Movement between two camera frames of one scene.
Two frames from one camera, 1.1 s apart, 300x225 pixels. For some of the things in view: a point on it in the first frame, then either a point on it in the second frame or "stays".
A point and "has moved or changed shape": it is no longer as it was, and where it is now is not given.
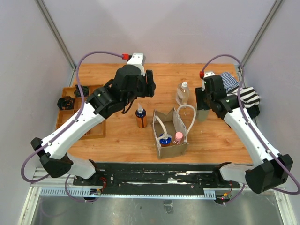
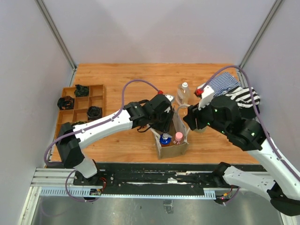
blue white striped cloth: (229, 81) stays
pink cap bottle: (178, 138) stays
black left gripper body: (145, 88) → (161, 123)
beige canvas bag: (170, 121) stays
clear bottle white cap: (183, 93) stays
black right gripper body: (203, 99) → (203, 117)
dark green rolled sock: (85, 90) stays
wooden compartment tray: (99, 131) stays
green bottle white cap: (203, 114) has moved or changed shape
